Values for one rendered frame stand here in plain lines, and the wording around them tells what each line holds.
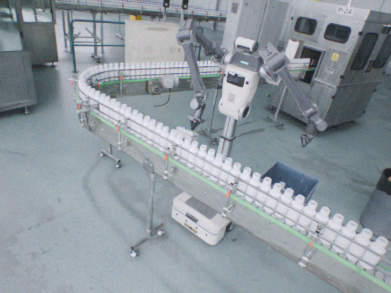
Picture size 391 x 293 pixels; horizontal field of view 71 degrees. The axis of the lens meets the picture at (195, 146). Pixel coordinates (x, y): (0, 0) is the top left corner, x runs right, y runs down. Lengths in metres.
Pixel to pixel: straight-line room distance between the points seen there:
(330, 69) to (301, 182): 3.14
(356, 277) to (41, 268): 2.07
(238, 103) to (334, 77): 3.07
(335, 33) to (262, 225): 3.89
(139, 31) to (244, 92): 3.74
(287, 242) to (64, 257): 1.71
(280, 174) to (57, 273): 1.81
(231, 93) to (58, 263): 1.84
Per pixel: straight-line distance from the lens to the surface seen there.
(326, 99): 5.03
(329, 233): 1.46
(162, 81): 3.09
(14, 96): 4.50
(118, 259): 2.45
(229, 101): 2.09
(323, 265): 1.55
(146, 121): 1.85
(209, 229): 2.42
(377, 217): 3.36
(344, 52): 4.90
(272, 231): 1.54
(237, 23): 7.42
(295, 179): 2.10
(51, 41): 6.71
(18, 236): 2.76
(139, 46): 5.55
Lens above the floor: 1.97
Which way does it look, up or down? 31 degrees down
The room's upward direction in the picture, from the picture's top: 9 degrees clockwise
